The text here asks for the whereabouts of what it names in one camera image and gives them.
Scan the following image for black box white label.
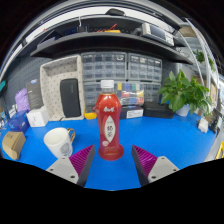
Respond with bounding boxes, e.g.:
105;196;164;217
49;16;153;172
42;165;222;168
119;105;145;120

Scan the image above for white mug gold handle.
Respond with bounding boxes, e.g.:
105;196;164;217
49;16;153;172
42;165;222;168
43;127;76;159

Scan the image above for red drink bottle white cap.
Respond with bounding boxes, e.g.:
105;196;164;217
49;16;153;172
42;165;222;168
92;79;125;162

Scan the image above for black rectangular case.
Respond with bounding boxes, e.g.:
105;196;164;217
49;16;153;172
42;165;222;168
59;78;82;118

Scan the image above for white shelf unit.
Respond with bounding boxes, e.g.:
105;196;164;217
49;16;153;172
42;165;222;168
181;18;219;111

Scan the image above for flat black case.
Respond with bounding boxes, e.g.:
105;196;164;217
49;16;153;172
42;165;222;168
143;101;174;119

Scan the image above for grey oscilloscope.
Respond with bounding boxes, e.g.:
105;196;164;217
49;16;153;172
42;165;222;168
141;22;175;47

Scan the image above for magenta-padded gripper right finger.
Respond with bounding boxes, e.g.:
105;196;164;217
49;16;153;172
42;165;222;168
131;144;180;187

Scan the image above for brown cardboard box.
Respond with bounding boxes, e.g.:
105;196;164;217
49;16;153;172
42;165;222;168
1;131;27;161

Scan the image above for green potted plant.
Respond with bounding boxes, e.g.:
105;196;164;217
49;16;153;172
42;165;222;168
156;69;213;117

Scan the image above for grey parts drawer cabinet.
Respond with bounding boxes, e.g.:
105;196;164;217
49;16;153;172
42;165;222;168
127;53;163;83
80;51;128;82

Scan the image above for dark grey upright box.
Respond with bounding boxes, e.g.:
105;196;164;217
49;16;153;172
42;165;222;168
25;78;44;111

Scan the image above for yellow tool red leads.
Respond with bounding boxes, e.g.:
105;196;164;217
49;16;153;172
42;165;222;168
96;23;122;34

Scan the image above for clear box colourful parts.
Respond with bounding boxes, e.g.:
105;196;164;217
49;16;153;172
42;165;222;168
114;82;145;107

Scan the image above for black rounded object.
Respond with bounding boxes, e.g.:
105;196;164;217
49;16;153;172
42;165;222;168
105;8;126;17

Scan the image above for white power adapter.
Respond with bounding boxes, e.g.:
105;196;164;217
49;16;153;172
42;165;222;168
197;117;210;134

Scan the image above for blue box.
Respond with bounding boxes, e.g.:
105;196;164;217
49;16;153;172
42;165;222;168
8;109;30;134

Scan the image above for white perforated tray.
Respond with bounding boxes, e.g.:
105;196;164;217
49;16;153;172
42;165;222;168
39;54;86;122

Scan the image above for small grey drawer cabinet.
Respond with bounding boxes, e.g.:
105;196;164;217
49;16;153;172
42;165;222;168
143;82;163;104
83;81;103;113

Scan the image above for yellow multimeter red leads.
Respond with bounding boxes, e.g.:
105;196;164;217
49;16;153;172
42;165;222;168
84;111;98;120

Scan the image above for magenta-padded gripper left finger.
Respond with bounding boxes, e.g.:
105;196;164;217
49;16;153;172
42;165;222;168
45;144;96;188

